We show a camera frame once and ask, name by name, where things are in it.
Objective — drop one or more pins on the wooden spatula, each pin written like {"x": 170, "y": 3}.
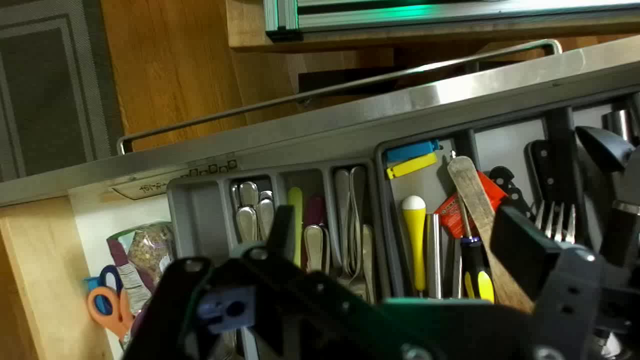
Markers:
{"x": 477, "y": 200}

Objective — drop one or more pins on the wooden drawer with steel front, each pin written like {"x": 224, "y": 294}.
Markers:
{"x": 372, "y": 110}

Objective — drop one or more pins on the red plastic utensil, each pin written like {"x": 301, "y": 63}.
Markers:
{"x": 452, "y": 221}

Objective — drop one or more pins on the grey plastic cutlery tray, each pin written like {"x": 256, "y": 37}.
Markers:
{"x": 201, "y": 221}

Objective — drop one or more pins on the silver metal fork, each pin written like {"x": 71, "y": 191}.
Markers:
{"x": 557, "y": 221}

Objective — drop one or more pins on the orange and blue scissors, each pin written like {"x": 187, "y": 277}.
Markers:
{"x": 107, "y": 306}

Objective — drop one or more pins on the aluminium frame with green light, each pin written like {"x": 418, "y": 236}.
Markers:
{"x": 452, "y": 12}

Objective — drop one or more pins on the silver tongs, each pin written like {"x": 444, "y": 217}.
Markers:
{"x": 353, "y": 221}

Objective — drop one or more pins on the clear plastic bag of items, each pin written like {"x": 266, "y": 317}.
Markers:
{"x": 143, "y": 256}

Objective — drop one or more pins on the yellow and black screwdriver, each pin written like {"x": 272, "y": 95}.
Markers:
{"x": 477, "y": 267}

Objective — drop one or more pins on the blue and yellow clip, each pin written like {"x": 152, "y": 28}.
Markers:
{"x": 411, "y": 161}

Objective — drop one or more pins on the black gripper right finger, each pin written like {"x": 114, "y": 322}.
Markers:
{"x": 567, "y": 293}

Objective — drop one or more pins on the silver metal rod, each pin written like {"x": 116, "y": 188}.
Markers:
{"x": 434, "y": 252}

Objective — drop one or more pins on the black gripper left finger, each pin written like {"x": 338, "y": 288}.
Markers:
{"x": 170, "y": 306}

